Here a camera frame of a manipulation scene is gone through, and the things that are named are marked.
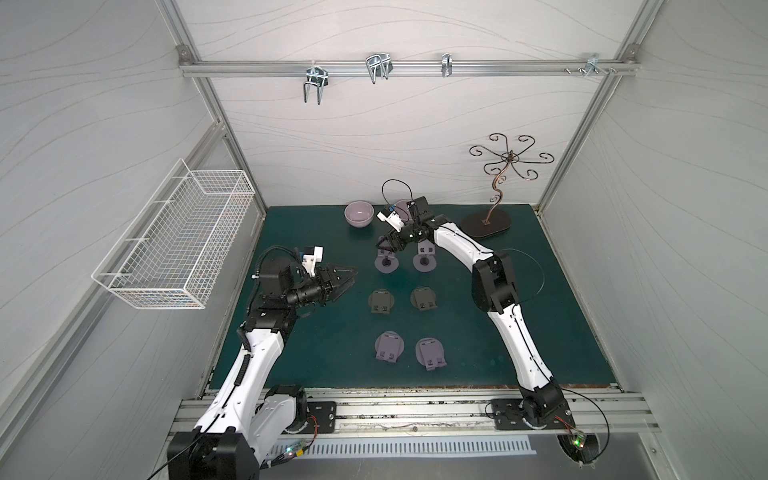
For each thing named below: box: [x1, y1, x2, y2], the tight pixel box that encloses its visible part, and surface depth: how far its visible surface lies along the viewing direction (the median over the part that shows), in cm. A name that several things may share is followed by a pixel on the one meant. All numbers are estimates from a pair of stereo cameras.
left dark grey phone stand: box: [368, 288, 395, 314], surface depth 96 cm
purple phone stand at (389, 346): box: [374, 330, 405, 363], surface depth 86 cm
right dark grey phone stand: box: [410, 286, 438, 311], surface depth 97 cm
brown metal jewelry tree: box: [460, 132, 555, 239], surface depth 100 cm
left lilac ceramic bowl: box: [344, 200, 375, 228], surface depth 116 cm
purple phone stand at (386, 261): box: [374, 248, 399, 274], surface depth 106 cm
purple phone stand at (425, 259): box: [412, 238, 437, 273], surface depth 106 cm
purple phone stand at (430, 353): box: [415, 337, 447, 371], surface depth 86 cm
